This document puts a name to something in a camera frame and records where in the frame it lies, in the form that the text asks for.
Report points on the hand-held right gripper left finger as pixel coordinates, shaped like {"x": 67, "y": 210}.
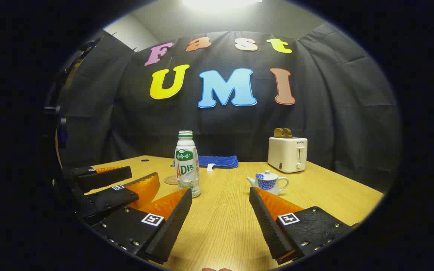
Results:
{"x": 171, "y": 229}

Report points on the white water bottle green label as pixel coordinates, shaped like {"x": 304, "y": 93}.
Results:
{"x": 187, "y": 169}

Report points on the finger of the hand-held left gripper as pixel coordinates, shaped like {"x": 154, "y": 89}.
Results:
{"x": 107, "y": 201}
{"x": 104, "y": 178}

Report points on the brown toast slice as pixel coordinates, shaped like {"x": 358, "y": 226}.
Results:
{"x": 288, "y": 133}
{"x": 278, "y": 133}

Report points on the black backdrop cloth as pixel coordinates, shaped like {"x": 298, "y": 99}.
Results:
{"x": 315, "y": 124}

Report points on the ceiling light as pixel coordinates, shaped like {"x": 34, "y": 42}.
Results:
{"x": 220, "y": 3}

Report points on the round brown coaster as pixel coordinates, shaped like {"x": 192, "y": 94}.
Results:
{"x": 170, "y": 180}

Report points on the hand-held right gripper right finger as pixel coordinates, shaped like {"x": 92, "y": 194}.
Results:
{"x": 269, "y": 226}

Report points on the white toaster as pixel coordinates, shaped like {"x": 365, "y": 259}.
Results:
{"x": 285, "y": 154}

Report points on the blue folded cloth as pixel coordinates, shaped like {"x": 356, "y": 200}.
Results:
{"x": 217, "y": 161}

